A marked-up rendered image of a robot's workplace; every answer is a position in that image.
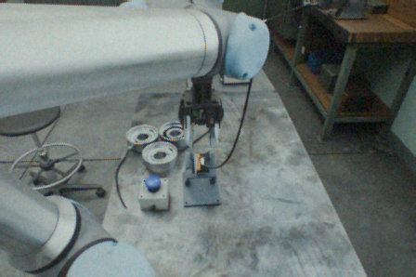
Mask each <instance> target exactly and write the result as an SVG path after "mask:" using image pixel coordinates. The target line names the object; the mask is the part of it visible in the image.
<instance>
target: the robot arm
mask: <svg viewBox="0 0 416 277"><path fill-rule="evenodd" d="M223 1H224V0H132V1H130V2H127V3H122V4H121V5H120V6H119V7H95V6H59V5H41V4H5V3H0V118H3V117H7V116H10V115H16V114H20V113H26V112H32V111H39V110H42V109H45V108H52V107H56V106H59V105H65V104H69V103H72V102H79V101H82V100H86V99H94V98H101V97H105V96H108V95H114V94H118V93H122V92H128V91H131V90H135V89H141V88H144V87H148V86H157V85H164V84H167V83H171V82H177V81H181V80H185V79H190V78H191V82H192V87H187V90H186V91H185V92H183V97H185V99H181V100H180V104H179V109H178V118H179V122H180V123H181V125H182V132H183V134H184V136H185V141H186V142H187V145H189V147H190V148H192V146H193V137H192V136H193V135H194V130H193V127H194V126H195V125H206V127H209V133H210V145H211V148H213V146H214V145H215V144H217V143H218V141H217V138H218V136H219V133H220V125H221V123H222V119H223V117H224V109H223V106H222V99H221V98H220V97H219V93H218V91H217V90H215V87H214V86H212V81H213V79H214V76H215V75H217V74H224V75H225V76H226V77H227V78H229V79H230V78H234V79H239V80H242V81H246V80H248V79H252V78H253V77H254V76H255V75H256V74H257V73H258V72H259V71H260V69H261V68H262V65H263V64H264V62H265V59H266V57H267V51H268V48H269V31H268V29H267V26H266V25H265V24H264V23H263V22H262V20H259V19H257V18H252V17H249V16H246V15H245V14H244V13H242V12H241V13H240V14H237V13H234V12H227V11H225V10H222V3H223ZM0 250H2V251H6V259H7V262H8V263H9V264H10V266H12V267H13V268H14V269H17V270H20V271H24V272H26V273H30V274H32V275H34V276H38V277H155V276H154V272H153V269H152V268H151V265H150V264H149V262H148V260H147V258H146V257H145V256H144V255H143V254H142V253H141V252H140V251H139V249H137V248H136V247H133V246H132V245H130V244H127V243H124V242H117V241H116V240H115V239H114V238H113V237H112V236H111V234H109V232H108V231H106V230H105V229H104V227H102V226H101V224H99V223H98V222H97V221H96V220H95V219H94V218H93V217H92V216H91V214H90V213H89V212H88V210H87V209H86V208H85V207H83V206H82V205H80V204H77V203H76V202H75V201H73V200H71V199H65V198H64V197H62V196H47V197H45V196H44V195H42V193H39V192H38V191H36V190H35V189H32V187H30V186H28V185H27V184H26V183H24V182H23V181H21V180H20V179H19V178H16V177H15V176H13V175H12V174H11V173H9V172H7V171H6V170H5V169H4V168H2V167H1V166H0Z"/></svg>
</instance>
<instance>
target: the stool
mask: <svg viewBox="0 0 416 277"><path fill-rule="evenodd" d="M60 113H61V109H60V107H59V106H56V107H52V108H45V109H42V110H39V111H32V112H26V113H20V114H16V115H10V116H7V117H3V118H0V136H5V137H18V136H27V135H30V134H31V135H32V139H33V140H34V144H35V146H36V148H34V149H33V150H31V151H29V152H27V153H24V154H23V155H22V156H21V157H20V158H18V159H17V161H15V164H13V165H12V166H11V168H10V169H9V173H11V174H12V171H13V169H14V168H28V167H40V168H41V170H40V171H39V172H38V173H35V172H33V171H31V172H30V175H31V176H32V179H31V180H30V181H29V182H28V183H27V185H28V186H30V185H31V184H32V183H34V185H35V184H36V183H40V182H42V183H43V184H44V185H45V186H42V187H36V188H32V189H35V190H36V191H39V190H43V189H46V190H44V191H41V192H39V193H42V195H44V196H45V197H47V196H52V195H54V196H61V194H62V193H64V192H66V191H88V190H95V189H97V191H96V196H98V197H99V198H101V196H103V194H104V193H106V191H105V190H104V189H102V185H101V184H80V183H68V181H69V180H70V179H71V178H72V176H73V175H74V174H75V173H76V172H77V171H78V172H81V171H83V170H84V169H85V166H84V164H83V162H84V161H83V160H84V157H83V154H82V153H81V151H80V150H79V148H76V147H75V146H73V145H70V144H67V143H52V144H48V145H45V146H42V143H41V142H40V140H39V138H38V136H37V133H36V132H38V131H39V130H43V129H44V128H47V127H49V126H50V125H52V124H53V123H54V122H55V121H56V120H57V119H58V118H59V116H60ZM51 146H68V147H71V148H74V149H75V150H76V151H77V152H74V153H71V154H69V155H66V156H64V157H62V158H55V161H53V159H51V158H49V147H51ZM44 148H45V151H44ZM34 151H39V152H38V153H37V155H38V157H39V161H40V163H39V165H17V163H18V162H19V161H20V160H22V158H24V157H25V156H26V155H29V154H30V153H32V152H34ZM77 153H79V154H80V161H78V162H77V163H76V164H75V165H74V166H73V167H72V168H71V169H70V170H69V171H68V172H67V173H64V172H62V171H60V170H58V169H57V168H55V167H54V166H55V164H58V163H59V162H60V161H63V160H64V159H66V158H69V157H71V156H73V155H76V154H77ZM44 171H45V173H46V176H47V178H45V177H44V176H41V174H42V173H43V172H44ZM56 172H57V173H59V174H60V175H62V176H63V177H62V178H61V179H60V180H59V179H58V177H57V173H56Z"/></svg>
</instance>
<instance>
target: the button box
mask: <svg viewBox="0 0 416 277"><path fill-rule="evenodd" d="M146 180H147V179H146V178H145V179H142V181H141V189H140V192H139V196H138V201H139V204H140V208H141V210H151V211H155V210H159V209H168V201H169V182H168V178H160V180H161V185H160V186H159V187H157V188H156V189H149V188H147V186H146V185H145V181H146Z"/></svg>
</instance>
